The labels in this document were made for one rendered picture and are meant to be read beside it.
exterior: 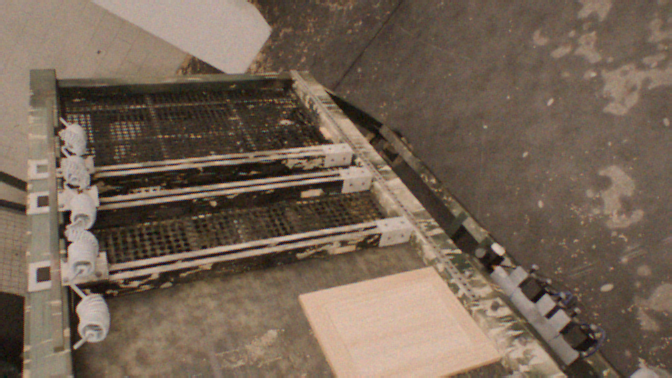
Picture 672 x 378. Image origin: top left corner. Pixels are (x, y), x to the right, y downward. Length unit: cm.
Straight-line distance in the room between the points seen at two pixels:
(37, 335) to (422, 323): 103
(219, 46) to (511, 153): 309
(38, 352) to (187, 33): 390
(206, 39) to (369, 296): 375
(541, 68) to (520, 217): 80
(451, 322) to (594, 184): 121
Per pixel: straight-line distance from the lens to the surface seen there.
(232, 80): 268
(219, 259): 160
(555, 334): 175
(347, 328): 155
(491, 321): 168
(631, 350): 245
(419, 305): 167
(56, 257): 138
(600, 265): 253
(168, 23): 492
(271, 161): 205
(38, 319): 148
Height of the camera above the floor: 235
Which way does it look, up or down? 40 degrees down
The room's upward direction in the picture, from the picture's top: 68 degrees counter-clockwise
